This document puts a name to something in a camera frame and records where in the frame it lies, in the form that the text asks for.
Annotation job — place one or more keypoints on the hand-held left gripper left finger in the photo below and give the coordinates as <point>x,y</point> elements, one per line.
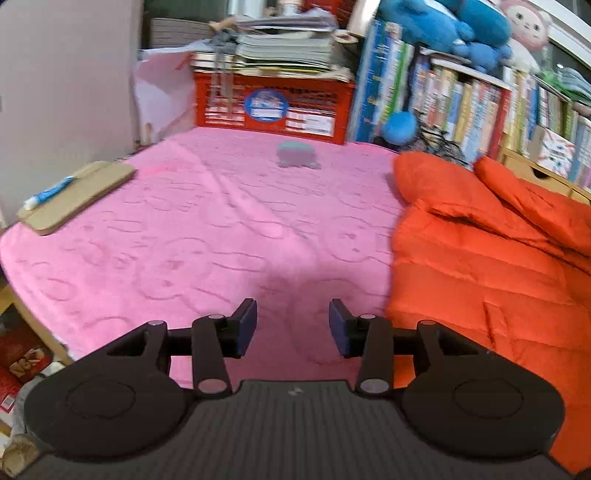
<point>247,323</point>

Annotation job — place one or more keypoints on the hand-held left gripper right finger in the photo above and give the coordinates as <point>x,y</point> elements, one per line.
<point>337,323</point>

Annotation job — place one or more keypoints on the orange puffer jacket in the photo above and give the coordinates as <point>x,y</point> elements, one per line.
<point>485,277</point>

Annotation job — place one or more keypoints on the pink rabbit-print blanket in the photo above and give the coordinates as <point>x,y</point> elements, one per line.
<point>207,221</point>

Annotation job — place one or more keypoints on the small grey toy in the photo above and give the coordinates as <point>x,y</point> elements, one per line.
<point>295,154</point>

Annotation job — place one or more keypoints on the wooden board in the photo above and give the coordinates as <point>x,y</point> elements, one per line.
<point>87,194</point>

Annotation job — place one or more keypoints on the blue round plush ball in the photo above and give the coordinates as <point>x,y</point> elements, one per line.
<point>400,127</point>

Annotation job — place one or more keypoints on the black miniature bicycle model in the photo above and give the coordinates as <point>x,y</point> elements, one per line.
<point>443,145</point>

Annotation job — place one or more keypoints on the red plastic crate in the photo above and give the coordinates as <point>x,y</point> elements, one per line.
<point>277,106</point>

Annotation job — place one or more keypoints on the red packages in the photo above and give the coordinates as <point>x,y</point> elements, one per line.
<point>23,364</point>

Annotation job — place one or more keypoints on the blue white tube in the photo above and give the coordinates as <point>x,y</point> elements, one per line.
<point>48,194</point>

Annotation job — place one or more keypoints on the pale pink paper bag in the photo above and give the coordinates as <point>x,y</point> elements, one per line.
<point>161,101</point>

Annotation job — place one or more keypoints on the row of tall blue books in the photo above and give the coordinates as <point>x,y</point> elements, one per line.
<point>378,83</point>

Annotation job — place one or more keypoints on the wooden drawer organizer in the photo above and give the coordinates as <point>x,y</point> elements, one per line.
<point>531,175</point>

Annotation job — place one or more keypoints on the row of yellow green books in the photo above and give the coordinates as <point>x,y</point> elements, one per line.
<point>466,110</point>

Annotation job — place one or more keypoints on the white pencil-print box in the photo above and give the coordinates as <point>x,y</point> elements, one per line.
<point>554,154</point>

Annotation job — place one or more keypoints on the stack of paper booklets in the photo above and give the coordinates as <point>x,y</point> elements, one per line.
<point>286,50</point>

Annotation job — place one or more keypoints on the row of green white books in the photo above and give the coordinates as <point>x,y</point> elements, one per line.
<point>549,120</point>

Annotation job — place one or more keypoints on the grey storage box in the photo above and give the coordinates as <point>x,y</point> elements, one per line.
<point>180,32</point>

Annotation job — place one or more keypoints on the red basket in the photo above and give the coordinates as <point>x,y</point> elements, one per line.
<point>323,7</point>

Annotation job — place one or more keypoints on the blue white plush toy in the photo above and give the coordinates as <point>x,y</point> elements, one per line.
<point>425,18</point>

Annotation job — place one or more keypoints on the blue cat plush toy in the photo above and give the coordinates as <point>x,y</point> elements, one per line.
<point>485,18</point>

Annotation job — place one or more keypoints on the pink white plush doll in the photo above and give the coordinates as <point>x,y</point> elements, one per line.
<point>526,27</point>

